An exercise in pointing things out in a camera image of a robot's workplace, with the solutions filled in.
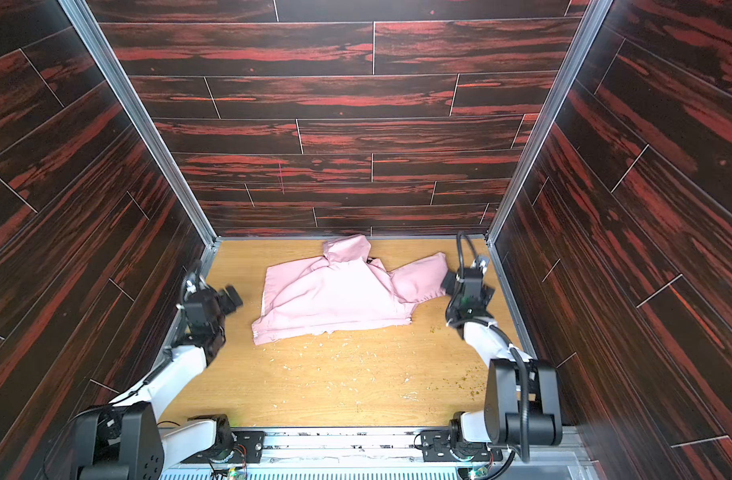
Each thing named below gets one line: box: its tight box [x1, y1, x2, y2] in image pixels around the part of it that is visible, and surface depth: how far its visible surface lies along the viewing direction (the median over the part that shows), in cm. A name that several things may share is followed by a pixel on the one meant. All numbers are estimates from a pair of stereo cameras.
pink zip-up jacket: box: [251, 234, 450, 347], surface depth 100 cm
